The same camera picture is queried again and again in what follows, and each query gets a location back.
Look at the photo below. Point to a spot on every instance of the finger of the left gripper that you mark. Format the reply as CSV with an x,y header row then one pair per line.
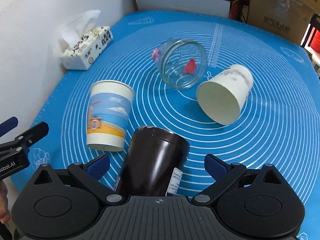
x,y
33,134
8,125

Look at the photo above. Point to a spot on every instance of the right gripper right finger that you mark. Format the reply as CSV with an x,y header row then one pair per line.
x,y
225,176

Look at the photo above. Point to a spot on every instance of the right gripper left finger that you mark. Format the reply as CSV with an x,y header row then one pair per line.
x,y
87,176

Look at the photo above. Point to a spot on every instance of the black steel thermos tumbler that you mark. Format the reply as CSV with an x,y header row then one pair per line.
x,y
153,164

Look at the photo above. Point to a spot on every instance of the printed blue orange paper cup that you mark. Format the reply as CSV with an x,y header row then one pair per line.
x,y
109,108

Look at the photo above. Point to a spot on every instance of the plain white paper cup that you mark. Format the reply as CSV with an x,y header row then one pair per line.
x,y
223,96

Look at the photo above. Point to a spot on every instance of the person's left hand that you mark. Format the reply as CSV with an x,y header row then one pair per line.
x,y
4,211

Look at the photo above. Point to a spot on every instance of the blue silicone baking mat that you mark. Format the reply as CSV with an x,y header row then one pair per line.
x,y
279,122

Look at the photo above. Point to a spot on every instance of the white tissue pack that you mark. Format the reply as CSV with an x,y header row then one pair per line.
x,y
85,40

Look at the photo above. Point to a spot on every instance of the clear glass jar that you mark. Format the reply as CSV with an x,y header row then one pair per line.
x,y
181,62

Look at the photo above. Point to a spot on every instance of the red bucket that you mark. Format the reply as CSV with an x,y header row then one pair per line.
x,y
315,43

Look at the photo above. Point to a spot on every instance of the white open cardboard box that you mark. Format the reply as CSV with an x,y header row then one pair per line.
x,y
219,8

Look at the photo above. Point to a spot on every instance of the lower brown cardboard box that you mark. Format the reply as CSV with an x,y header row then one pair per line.
x,y
286,18

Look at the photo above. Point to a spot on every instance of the black metal stool frame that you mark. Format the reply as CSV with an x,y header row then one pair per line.
x,y
310,33

